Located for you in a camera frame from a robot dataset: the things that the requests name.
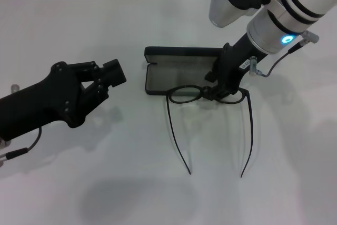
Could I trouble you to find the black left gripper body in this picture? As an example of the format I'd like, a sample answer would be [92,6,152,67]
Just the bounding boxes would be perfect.
[0,61,92,142]

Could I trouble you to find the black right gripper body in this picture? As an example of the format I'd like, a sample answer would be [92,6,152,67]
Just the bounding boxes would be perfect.
[213,34,270,100]

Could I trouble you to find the black thin-frame glasses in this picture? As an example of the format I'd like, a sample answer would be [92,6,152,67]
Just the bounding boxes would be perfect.
[165,84,252,179]

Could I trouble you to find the black glasses case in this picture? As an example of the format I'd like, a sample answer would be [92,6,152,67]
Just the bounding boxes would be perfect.
[144,46,224,96]

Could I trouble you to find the grey left gripper cable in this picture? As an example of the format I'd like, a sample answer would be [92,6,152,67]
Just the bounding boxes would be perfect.
[0,127,43,167]

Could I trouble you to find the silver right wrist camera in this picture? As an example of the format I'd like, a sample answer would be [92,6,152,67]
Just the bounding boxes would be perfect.
[209,0,272,28]

